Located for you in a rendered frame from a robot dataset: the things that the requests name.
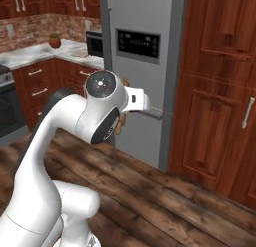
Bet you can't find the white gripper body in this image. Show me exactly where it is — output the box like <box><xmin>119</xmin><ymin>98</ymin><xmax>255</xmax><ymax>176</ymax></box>
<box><xmin>140</xmin><ymin>91</ymin><xmax>152</xmax><ymax>113</ymax></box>

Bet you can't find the tall red-brown cabinet door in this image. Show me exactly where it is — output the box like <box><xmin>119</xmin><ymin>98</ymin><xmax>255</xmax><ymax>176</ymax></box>
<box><xmin>168</xmin><ymin>71</ymin><xmax>256</xmax><ymax>210</ymax></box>

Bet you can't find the red-brown drawer cabinet run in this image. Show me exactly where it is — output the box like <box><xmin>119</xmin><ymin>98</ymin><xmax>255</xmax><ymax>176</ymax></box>
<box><xmin>11</xmin><ymin>57</ymin><xmax>105</xmax><ymax>132</ymax></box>

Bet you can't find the short red-brown cabinet door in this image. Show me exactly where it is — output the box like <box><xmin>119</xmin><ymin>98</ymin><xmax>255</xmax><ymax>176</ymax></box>
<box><xmin>184</xmin><ymin>0</ymin><xmax>256</xmax><ymax>92</ymax></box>

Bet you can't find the grey fridge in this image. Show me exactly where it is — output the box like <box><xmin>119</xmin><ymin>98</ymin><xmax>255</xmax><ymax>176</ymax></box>
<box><xmin>98</xmin><ymin>0</ymin><xmax>188</xmax><ymax>174</ymax></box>

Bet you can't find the black microwave oven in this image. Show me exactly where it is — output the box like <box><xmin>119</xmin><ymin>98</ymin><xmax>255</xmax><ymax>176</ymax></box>
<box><xmin>85</xmin><ymin>30</ymin><xmax>105</xmax><ymax>59</ymax></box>

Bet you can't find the brown and green jar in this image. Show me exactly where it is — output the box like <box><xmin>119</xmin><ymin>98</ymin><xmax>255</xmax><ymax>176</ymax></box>
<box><xmin>48</xmin><ymin>33</ymin><xmax>63</xmax><ymax>49</ymax></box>

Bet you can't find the black and steel stove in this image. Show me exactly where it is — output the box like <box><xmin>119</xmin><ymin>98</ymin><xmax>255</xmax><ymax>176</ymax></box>
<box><xmin>0</xmin><ymin>64</ymin><xmax>28</xmax><ymax>139</ymax></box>

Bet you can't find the white cabinet door handle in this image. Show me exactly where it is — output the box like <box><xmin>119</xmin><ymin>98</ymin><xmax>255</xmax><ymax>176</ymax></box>
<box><xmin>241</xmin><ymin>96</ymin><xmax>256</xmax><ymax>130</ymax></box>

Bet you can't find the red-brown wall cabinet run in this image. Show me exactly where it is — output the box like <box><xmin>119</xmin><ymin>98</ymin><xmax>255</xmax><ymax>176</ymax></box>
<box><xmin>0</xmin><ymin>0</ymin><xmax>102</xmax><ymax>21</ymax></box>

